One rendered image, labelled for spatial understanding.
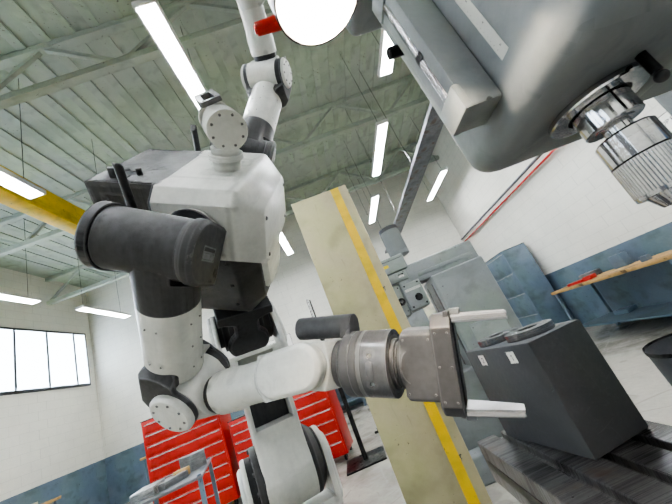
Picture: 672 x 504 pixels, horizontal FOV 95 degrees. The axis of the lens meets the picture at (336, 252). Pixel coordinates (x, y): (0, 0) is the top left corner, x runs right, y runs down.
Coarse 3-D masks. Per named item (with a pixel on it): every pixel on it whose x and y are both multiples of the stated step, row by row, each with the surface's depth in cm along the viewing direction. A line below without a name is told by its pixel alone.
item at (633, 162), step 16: (656, 128) 26; (624, 144) 27; (640, 144) 26; (656, 144) 26; (608, 160) 28; (624, 160) 27; (640, 160) 26; (656, 160) 26; (624, 176) 28; (640, 176) 26; (656, 176) 26; (640, 192) 27; (656, 192) 26
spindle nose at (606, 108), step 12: (624, 84) 28; (600, 96) 28; (612, 96) 27; (624, 96) 27; (636, 96) 27; (588, 108) 29; (600, 108) 28; (612, 108) 27; (624, 108) 27; (636, 108) 27; (576, 120) 30; (588, 120) 29; (600, 120) 28; (612, 120) 28; (588, 132) 29
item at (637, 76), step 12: (612, 72) 26; (624, 72) 26; (636, 72) 26; (600, 84) 26; (612, 84) 27; (636, 84) 28; (588, 96) 27; (564, 108) 29; (576, 108) 28; (564, 120) 30; (552, 132) 31; (564, 132) 32; (576, 132) 33
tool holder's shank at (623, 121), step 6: (630, 114) 28; (618, 120) 28; (624, 120) 28; (630, 120) 28; (606, 126) 28; (612, 126) 28; (618, 126) 28; (624, 126) 28; (600, 132) 29; (606, 132) 29; (612, 132) 28; (606, 138) 29
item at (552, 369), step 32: (544, 320) 60; (576, 320) 55; (480, 352) 67; (512, 352) 57; (544, 352) 52; (576, 352) 53; (512, 384) 60; (544, 384) 52; (576, 384) 51; (608, 384) 51; (544, 416) 54; (576, 416) 49; (608, 416) 50; (640, 416) 50; (576, 448) 50; (608, 448) 48
